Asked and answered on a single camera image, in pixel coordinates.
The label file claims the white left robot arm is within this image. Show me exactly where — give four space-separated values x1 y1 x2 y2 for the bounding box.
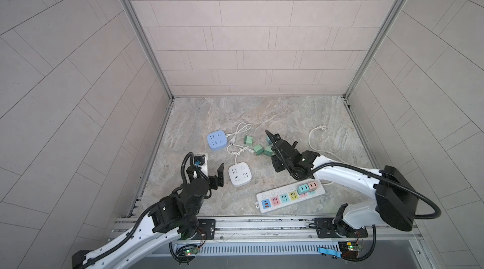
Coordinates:
72 152 224 268

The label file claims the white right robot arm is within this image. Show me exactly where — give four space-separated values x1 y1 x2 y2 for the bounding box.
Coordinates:
265 130 442 237

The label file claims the green plug adapter upper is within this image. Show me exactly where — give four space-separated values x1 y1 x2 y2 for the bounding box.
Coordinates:
243 136 253 146

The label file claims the green adapter lower middle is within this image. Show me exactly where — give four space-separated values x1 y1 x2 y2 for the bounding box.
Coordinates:
263 146 274 157

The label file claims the white square power socket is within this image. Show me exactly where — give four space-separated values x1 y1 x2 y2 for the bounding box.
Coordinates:
228 162 252 187

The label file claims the green adapter lower left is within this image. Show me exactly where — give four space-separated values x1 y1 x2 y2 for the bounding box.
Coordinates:
253 144 265 156

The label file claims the blue square power socket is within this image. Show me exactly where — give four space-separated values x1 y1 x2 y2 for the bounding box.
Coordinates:
207 130 228 151

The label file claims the white multicolour power strip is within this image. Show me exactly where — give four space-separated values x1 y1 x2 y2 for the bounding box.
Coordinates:
256 179 326 214

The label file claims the blue connector tag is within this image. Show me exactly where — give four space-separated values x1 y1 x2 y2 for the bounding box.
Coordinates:
318 247 341 259

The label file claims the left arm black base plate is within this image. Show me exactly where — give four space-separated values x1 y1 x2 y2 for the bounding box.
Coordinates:
187 219 216 241

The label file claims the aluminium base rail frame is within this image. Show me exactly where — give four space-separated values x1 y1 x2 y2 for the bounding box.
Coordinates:
149 215 436 268

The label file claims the white cable of blue socket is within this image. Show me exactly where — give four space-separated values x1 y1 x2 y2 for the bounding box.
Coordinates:
226 122 253 145

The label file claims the left circuit board with wires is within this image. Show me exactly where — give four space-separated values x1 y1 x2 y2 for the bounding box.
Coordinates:
175 244 200 258

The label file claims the circuit board with wires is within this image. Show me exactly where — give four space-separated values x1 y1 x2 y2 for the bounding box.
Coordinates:
175 244 200 258
338 241 363 260

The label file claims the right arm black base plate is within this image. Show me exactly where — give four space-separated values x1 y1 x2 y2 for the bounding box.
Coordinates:
310 217 369 239

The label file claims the right circuit board with wires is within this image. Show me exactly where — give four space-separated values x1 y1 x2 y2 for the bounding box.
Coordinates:
338 241 363 260

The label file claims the metal corner wall profile right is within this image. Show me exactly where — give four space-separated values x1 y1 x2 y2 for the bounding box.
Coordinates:
344 0 407 103

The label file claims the metal corner wall profile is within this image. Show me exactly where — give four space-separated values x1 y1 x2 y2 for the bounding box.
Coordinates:
344 0 407 103
120 0 175 103

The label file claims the metal corner wall profile left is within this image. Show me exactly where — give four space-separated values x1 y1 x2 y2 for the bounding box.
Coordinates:
120 0 175 103

